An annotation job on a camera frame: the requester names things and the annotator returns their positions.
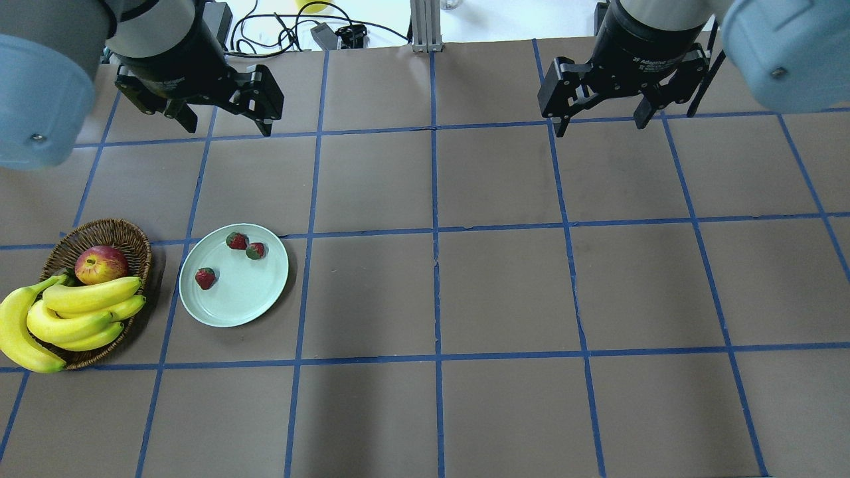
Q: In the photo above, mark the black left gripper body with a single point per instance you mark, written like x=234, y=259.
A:
x=174, y=58

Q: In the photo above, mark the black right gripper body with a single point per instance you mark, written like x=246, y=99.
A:
x=636, y=48

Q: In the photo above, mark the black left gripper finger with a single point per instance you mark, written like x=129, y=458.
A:
x=187, y=119
x=265, y=126

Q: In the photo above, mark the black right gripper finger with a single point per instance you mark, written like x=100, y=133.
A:
x=560, y=125
x=644, y=113

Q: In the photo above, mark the red strawberry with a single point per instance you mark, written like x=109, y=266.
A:
x=255, y=250
x=205, y=278
x=236, y=240

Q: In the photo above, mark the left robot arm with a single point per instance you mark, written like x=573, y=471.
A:
x=50, y=53

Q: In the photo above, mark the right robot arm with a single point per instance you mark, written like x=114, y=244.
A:
x=793, y=56

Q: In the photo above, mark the light green plate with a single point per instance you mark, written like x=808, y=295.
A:
x=245, y=289

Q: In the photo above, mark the black power adapter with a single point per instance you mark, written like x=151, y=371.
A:
x=217, y=16

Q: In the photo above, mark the small black adapter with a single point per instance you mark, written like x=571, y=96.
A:
x=325, y=37

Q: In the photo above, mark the red yellow apple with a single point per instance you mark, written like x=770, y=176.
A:
x=100, y=264

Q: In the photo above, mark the brown wicker basket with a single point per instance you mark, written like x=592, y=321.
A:
x=131, y=241

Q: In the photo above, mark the yellow banana top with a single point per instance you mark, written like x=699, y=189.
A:
x=85, y=298

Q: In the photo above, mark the aluminium frame post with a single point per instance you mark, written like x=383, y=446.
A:
x=426, y=26

